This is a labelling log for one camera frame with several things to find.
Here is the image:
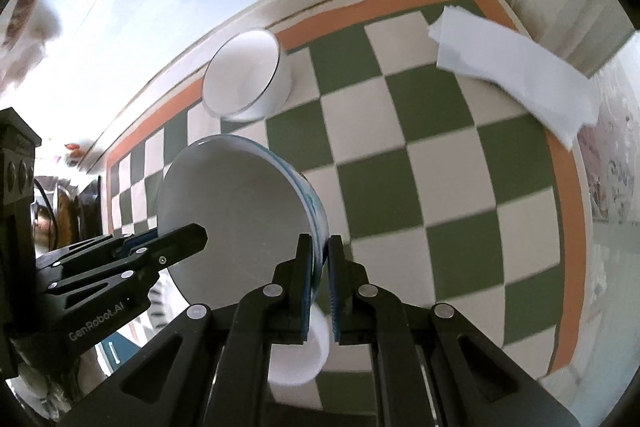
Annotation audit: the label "orange fruit wall sticker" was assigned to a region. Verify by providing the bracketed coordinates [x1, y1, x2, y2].
[62, 139, 93, 165]

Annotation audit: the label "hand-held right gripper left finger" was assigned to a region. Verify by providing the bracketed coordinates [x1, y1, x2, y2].
[65, 234, 326, 427]

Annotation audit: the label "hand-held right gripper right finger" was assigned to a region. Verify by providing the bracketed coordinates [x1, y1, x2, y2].
[327, 234, 581, 427]

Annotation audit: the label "white floral bowl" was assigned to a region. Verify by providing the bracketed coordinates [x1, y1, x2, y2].
[267, 302, 333, 387]

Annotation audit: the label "frosted glass sliding door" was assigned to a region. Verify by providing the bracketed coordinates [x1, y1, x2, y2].
[575, 7, 640, 358]

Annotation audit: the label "clear plastic bag red contents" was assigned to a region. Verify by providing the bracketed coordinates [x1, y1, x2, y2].
[0, 0, 68, 82]

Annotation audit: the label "folded white paper towel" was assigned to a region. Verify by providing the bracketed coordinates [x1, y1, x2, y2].
[428, 5, 599, 151]

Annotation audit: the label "white bowl with dark rim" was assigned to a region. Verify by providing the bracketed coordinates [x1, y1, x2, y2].
[201, 28, 295, 124]

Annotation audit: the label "blue patterned white bowl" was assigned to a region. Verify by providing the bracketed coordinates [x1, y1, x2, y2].
[156, 134, 330, 308]

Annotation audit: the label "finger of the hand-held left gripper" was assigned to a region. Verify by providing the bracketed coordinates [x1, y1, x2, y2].
[45, 223, 209, 308]
[35, 229, 162, 270]

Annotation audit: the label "striped white plate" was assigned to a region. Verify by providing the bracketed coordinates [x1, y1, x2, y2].
[142, 277, 173, 330]

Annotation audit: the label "green checkered cloth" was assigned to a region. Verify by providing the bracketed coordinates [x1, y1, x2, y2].
[102, 0, 586, 413]

